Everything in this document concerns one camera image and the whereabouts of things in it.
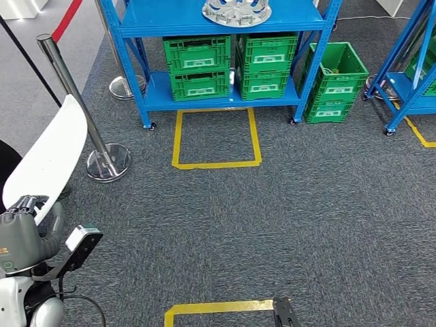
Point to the red barrier belt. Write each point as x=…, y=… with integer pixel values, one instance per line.
x=66, y=20

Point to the white plastic car part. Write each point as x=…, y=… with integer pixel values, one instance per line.
x=47, y=158

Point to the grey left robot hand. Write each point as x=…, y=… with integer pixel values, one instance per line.
x=20, y=243

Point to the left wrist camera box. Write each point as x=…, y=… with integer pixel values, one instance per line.
x=81, y=237

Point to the white desk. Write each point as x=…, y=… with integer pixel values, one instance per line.
x=395, y=5

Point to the grey plastic wheel hubcap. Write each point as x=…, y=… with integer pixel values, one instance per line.
x=234, y=13

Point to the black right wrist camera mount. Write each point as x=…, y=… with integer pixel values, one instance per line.
x=284, y=313

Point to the yellow floor tape square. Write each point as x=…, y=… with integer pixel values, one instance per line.
x=218, y=164
x=218, y=308

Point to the blue metal shelf rack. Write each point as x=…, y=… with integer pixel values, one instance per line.
x=400, y=83
x=170, y=18

